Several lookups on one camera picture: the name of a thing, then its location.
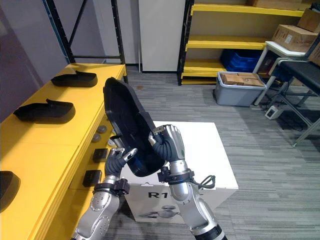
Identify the grey plastic bin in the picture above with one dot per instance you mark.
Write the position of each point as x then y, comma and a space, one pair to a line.
235, 96

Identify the yellow and black shelving unit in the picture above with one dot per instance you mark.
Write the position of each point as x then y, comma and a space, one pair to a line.
225, 44

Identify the grey round disc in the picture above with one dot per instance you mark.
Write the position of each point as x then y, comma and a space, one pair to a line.
96, 138
102, 129

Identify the black padded bench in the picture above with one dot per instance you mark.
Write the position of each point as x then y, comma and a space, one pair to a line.
302, 71

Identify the low yellow shelf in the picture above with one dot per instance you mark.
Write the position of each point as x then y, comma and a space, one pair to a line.
45, 155

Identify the white cardboard box R1-A5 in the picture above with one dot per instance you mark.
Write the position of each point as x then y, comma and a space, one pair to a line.
205, 155

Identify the white power socket box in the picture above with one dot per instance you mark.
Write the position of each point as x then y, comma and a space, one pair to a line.
273, 111

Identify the black metal rack frame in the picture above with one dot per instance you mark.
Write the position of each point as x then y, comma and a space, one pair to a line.
120, 37

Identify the white upright panel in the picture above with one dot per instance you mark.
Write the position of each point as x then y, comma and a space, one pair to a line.
161, 35

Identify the brown cardboard box in bin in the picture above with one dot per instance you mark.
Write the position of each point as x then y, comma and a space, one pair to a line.
253, 80
231, 79

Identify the white metal side table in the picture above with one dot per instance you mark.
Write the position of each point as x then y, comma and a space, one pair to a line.
272, 46

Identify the blue plastic crate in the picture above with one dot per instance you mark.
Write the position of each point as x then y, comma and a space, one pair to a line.
240, 60

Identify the plain brown cardboard box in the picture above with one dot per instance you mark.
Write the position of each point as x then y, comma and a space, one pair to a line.
310, 21

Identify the printed brown cardboard box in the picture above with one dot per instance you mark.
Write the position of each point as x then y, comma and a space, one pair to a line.
292, 37

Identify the small black box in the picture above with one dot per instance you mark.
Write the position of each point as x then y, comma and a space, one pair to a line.
92, 178
100, 155

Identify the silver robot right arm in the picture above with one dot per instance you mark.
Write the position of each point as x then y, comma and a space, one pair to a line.
192, 202

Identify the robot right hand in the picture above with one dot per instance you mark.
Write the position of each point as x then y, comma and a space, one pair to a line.
175, 147

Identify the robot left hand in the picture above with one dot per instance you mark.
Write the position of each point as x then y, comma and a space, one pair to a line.
113, 165

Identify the flat brown cardboard box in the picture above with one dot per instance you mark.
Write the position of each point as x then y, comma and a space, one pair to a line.
280, 3

